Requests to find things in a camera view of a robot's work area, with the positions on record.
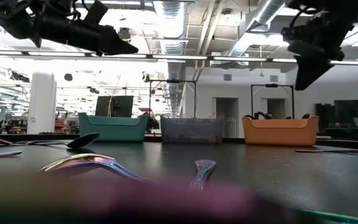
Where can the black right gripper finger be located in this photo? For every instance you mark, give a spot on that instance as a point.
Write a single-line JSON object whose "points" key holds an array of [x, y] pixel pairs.
{"points": [[322, 65], [304, 71]]}

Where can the black fork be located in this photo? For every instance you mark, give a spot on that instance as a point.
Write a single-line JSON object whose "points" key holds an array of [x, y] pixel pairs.
{"points": [[322, 151]]}

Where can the black spoon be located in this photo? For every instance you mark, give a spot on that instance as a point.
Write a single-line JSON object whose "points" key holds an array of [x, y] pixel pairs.
{"points": [[84, 140]]}

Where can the black equipment rack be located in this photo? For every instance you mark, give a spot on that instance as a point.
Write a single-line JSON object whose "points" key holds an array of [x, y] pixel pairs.
{"points": [[346, 112]]}

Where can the long ceiling light strip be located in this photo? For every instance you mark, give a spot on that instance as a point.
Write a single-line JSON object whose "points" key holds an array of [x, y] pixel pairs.
{"points": [[179, 57]]}

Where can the background black robot arms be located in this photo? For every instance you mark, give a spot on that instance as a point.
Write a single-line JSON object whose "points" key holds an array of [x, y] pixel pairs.
{"points": [[149, 119], [259, 115]]}

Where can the orange plastic bin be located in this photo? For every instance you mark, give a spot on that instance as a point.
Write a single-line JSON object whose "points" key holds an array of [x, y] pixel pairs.
{"points": [[281, 133]]}

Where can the teal plastic bin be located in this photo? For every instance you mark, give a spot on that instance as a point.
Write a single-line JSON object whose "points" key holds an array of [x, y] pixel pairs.
{"points": [[113, 129]]}

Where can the white round pillar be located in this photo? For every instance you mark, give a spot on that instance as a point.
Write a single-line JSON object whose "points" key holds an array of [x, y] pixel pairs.
{"points": [[42, 109]]}

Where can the grey translucent plastic bin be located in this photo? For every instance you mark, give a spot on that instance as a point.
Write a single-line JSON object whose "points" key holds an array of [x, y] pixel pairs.
{"points": [[191, 129]]}

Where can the black ceiling dome camera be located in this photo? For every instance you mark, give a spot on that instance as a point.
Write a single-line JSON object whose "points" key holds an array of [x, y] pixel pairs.
{"points": [[125, 35], [68, 77]]}

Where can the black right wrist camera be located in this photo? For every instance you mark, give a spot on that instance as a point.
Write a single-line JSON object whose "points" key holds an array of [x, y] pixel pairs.
{"points": [[303, 48]]}

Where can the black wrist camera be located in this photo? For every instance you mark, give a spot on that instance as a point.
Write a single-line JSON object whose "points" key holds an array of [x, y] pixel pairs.
{"points": [[303, 48], [95, 12]]}

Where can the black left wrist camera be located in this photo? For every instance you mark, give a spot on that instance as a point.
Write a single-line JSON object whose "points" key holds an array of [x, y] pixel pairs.
{"points": [[95, 12]]}

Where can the black stand frame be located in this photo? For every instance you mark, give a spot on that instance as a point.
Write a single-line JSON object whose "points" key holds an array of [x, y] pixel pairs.
{"points": [[172, 81], [271, 85]]}

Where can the silver air duct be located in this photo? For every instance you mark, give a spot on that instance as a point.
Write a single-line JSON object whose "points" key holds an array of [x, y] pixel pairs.
{"points": [[263, 15], [169, 18]]}

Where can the black table edge rail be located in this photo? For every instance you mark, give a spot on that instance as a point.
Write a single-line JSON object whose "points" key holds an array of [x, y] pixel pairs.
{"points": [[36, 137]]}

